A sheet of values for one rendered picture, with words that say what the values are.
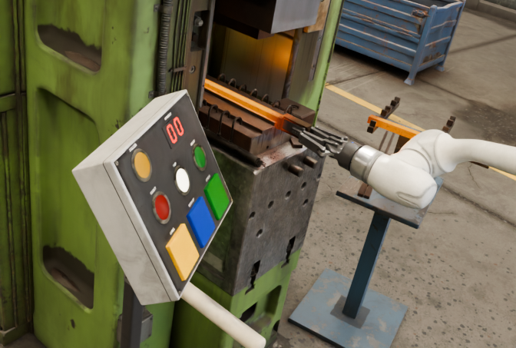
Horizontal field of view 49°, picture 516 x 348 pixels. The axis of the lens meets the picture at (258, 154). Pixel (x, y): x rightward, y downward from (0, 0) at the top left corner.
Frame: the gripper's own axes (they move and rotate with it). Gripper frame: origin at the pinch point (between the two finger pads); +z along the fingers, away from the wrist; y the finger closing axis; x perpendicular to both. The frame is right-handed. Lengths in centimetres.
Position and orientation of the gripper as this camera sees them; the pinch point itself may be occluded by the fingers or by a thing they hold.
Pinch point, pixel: (295, 127)
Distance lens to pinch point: 156.7
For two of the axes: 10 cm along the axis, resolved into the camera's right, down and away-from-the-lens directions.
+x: 1.8, -8.5, -4.9
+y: 6.2, -2.9, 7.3
